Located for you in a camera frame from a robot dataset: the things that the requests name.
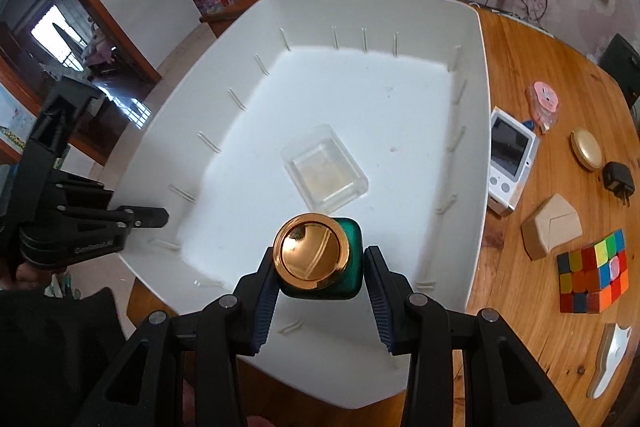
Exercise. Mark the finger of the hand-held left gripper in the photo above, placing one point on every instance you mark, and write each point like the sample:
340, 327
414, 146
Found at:
145, 217

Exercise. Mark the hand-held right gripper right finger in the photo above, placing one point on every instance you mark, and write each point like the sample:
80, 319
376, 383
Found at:
381, 312

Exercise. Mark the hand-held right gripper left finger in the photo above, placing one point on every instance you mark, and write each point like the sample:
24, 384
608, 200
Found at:
265, 307

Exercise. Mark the green bottle with gold cap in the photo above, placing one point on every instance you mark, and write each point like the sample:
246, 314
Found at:
310, 247

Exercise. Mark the beige pentagon box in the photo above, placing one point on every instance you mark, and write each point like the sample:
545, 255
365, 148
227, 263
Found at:
550, 227

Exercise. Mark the large white plastic tray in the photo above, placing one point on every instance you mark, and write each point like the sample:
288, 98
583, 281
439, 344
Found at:
350, 107

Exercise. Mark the colourful puzzle cube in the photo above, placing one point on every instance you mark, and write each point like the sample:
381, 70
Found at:
592, 277

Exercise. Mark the white plastic piece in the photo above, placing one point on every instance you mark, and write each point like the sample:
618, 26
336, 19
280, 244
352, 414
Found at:
611, 357

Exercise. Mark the clear plastic box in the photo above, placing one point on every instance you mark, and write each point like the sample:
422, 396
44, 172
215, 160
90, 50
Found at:
325, 172

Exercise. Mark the person's dark clothing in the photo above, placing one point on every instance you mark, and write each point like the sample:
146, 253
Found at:
50, 357

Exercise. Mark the white handheld screen device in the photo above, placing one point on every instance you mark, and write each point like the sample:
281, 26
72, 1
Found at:
510, 152

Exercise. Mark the gold oval compact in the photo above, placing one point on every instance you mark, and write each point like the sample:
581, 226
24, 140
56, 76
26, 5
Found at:
586, 148

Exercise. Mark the pink round tape dispenser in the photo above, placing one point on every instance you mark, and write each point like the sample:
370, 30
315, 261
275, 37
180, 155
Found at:
542, 99

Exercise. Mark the black charger adapter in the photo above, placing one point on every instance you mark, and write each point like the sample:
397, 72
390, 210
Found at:
616, 179

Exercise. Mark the black speaker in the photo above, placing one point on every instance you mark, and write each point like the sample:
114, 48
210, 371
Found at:
620, 62

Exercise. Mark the wall poster with drawing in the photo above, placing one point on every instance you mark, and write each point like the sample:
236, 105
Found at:
12, 122

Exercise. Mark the wooden door frame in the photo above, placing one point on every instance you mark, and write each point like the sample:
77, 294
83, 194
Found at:
100, 7

